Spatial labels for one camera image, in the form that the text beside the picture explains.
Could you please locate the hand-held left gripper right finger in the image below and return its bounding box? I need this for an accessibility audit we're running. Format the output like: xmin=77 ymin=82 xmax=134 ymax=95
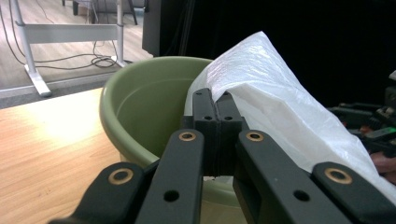
xmin=216 ymin=91 xmax=250 ymax=176

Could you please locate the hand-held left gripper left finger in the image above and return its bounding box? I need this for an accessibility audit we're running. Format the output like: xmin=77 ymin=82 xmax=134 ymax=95
xmin=181 ymin=88 xmax=221 ymax=177

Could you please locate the white bag with blue band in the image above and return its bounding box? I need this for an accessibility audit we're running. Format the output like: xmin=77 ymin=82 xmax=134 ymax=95
xmin=183 ymin=30 xmax=396 ymax=207

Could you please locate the green plastic bin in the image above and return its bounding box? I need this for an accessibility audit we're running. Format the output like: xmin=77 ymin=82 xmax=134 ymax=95
xmin=99 ymin=55 xmax=250 ymax=224

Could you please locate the dark grey panel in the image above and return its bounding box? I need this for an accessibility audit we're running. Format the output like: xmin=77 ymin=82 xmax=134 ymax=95
xmin=142 ymin=0 xmax=163 ymax=58

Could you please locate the black curtain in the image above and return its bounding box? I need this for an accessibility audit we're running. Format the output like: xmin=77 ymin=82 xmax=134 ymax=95
xmin=159 ymin=0 xmax=396 ymax=109

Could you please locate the bundle of black floor cables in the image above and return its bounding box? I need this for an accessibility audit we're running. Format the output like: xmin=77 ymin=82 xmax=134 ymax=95
xmin=0 ymin=0 xmax=134 ymax=72

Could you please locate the white metal frame desk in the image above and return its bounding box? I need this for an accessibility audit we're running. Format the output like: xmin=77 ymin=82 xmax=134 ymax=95
xmin=8 ymin=0 xmax=131 ymax=98

